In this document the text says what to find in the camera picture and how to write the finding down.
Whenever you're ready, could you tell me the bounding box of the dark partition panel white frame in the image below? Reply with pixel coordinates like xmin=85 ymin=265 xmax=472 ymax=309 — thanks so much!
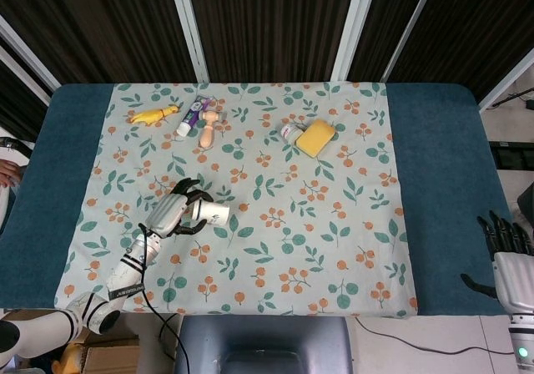
xmin=331 ymin=0 xmax=441 ymax=84
xmin=381 ymin=0 xmax=534 ymax=112
xmin=0 ymin=0 xmax=209 ymax=95
xmin=174 ymin=0 xmax=380 ymax=84
xmin=0 ymin=14 xmax=62 ymax=141

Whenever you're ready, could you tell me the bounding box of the black floor cable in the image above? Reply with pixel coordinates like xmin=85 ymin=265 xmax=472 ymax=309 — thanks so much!
xmin=354 ymin=315 xmax=512 ymax=356

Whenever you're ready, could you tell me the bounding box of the floral leaf print tablecloth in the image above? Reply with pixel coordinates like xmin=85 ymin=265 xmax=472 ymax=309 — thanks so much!
xmin=53 ymin=81 xmax=419 ymax=319

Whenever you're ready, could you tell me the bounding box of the small white jar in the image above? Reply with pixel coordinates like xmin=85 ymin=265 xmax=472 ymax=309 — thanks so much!
xmin=280 ymin=123 xmax=308 ymax=144

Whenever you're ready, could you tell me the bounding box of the wooden toy hammer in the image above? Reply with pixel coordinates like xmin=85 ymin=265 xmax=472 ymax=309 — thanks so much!
xmin=198 ymin=109 xmax=230 ymax=149

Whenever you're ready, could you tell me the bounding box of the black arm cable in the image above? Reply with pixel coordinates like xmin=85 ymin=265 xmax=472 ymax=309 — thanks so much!
xmin=138 ymin=222 xmax=194 ymax=374

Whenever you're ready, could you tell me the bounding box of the yellow sponge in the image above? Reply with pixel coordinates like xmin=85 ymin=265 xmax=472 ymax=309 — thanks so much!
xmin=295 ymin=118 xmax=338 ymax=159

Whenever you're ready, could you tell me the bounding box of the black tripod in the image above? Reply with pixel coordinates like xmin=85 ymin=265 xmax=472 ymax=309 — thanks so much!
xmin=491 ymin=89 xmax=534 ymax=110

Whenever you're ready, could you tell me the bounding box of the white paper cup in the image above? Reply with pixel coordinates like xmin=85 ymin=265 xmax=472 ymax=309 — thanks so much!
xmin=190 ymin=200 xmax=232 ymax=227

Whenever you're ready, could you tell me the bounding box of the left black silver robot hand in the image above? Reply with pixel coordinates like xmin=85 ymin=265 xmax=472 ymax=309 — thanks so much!
xmin=139 ymin=177 xmax=216 ymax=240

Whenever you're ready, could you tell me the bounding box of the bare human hand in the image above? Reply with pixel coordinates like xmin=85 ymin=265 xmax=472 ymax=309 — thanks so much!
xmin=0 ymin=159 xmax=23 ymax=189

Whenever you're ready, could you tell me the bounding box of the teal blue table cover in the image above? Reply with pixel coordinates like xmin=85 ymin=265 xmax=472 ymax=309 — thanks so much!
xmin=0 ymin=82 xmax=525 ymax=317

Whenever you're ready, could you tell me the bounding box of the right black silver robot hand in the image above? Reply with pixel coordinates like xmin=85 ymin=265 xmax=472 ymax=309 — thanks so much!
xmin=460 ymin=210 xmax=534 ymax=315

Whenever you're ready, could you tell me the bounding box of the black chair armrest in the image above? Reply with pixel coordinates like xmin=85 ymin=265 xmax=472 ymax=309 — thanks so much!
xmin=0 ymin=136 xmax=35 ymax=159

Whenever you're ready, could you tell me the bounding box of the black office chair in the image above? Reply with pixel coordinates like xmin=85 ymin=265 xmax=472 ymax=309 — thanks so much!
xmin=488 ymin=139 xmax=534 ymax=217

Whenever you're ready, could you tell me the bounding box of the yellow rubber chicken toy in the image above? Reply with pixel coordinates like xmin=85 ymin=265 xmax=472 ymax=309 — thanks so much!
xmin=128 ymin=104 xmax=184 ymax=126

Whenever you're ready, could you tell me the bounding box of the yellow plush toy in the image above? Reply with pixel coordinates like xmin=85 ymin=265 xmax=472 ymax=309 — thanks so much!
xmin=50 ymin=341 xmax=87 ymax=374

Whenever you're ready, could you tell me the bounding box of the brown cardboard box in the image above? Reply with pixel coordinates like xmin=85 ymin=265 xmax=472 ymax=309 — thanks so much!
xmin=0 ymin=309 xmax=141 ymax=374

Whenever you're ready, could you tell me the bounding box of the purple white toothpaste tube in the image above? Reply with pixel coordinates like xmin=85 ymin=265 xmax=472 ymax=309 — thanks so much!
xmin=176 ymin=93 xmax=215 ymax=138

